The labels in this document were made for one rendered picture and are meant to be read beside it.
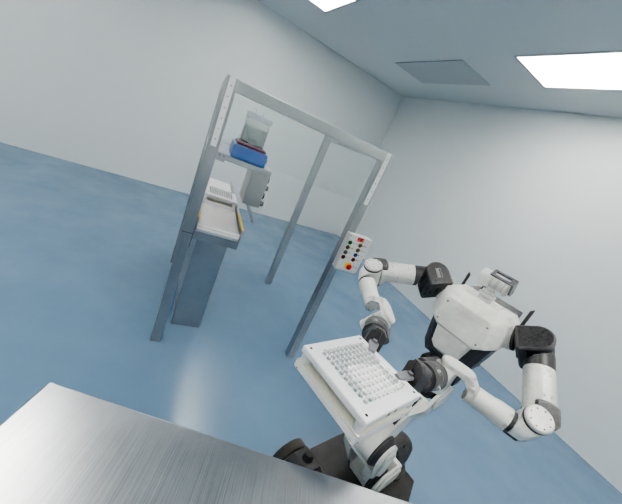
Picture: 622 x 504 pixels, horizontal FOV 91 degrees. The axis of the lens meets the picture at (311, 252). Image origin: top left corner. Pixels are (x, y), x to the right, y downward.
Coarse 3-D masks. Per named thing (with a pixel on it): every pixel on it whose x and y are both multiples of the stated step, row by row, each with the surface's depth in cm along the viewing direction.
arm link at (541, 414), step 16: (528, 368) 101; (544, 368) 98; (528, 384) 98; (544, 384) 95; (528, 400) 94; (544, 400) 92; (528, 416) 88; (544, 416) 88; (560, 416) 89; (544, 432) 85
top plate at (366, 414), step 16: (304, 352) 81; (320, 352) 82; (336, 352) 85; (320, 368) 77; (384, 368) 87; (336, 384) 73; (352, 400) 70; (384, 400) 75; (400, 400) 77; (416, 400) 82; (368, 416) 68; (384, 416) 71
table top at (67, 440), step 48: (48, 384) 65; (0, 432) 55; (48, 432) 58; (96, 432) 61; (144, 432) 64; (192, 432) 68; (0, 480) 49; (48, 480) 52; (96, 480) 54; (144, 480) 57; (192, 480) 60; (240, 480) 64; (288, 480) 67; (336, 480) 72
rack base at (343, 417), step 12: (300, 372) 82; (312, 372) 81; (312, 384) 78; (324, 384) 78; (324, 396) 75; (336, 396) 76; (336, 408) 73; (336, 420) 72; (348, 420) 71; (384, 420) 75; (396, 420) 80; (348, 432) 69; (372, 432) 72
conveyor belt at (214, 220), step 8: (208, 184) 273; (216, 184) 285; (224, 184) 297; (208, 208) 215; (216, 208) 222; (224, 208) 230; (200, 216) 195; (208, 216) 201; (216, 216) 207; (224, 216) 214; (232, 216) 221; (200, 224) 184; (208, 224) 189; (216, 224) 194; (224, 224) 200; (232, 224) 206; (208, 232) 186; (216, 232) 187; (224, 232) 189; (232, 232) 193; (232, 240) 194
